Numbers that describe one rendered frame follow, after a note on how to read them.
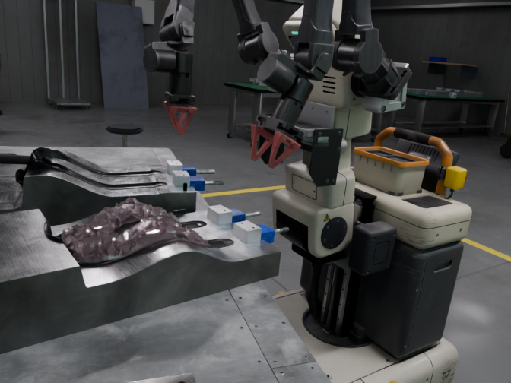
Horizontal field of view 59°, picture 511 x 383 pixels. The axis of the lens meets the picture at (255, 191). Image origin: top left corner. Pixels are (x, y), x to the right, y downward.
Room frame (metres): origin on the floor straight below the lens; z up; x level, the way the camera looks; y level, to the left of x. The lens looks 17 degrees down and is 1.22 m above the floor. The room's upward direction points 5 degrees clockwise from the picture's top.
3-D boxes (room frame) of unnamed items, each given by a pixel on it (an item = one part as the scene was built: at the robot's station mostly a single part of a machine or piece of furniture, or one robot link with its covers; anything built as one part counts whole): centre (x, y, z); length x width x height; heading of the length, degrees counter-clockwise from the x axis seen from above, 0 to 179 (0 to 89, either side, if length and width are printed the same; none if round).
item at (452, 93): (8.68, -3.44, 0.43); 2.36 x 0.89 x 0.85; 123
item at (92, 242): (0.77, 0.22, 0.90); 0.26 x 0.18 x 0.08; 128
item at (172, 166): (1.21, 0.18, 0.89); 0.13 x 0.05 x 0.05; 111
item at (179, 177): (1.11, 0.15, 0.89); 0.13 x 0.05 x 0.05; 110
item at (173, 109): (1.18, 0.21, 1.05); 0.07 x 0.07 x 0.09; 21
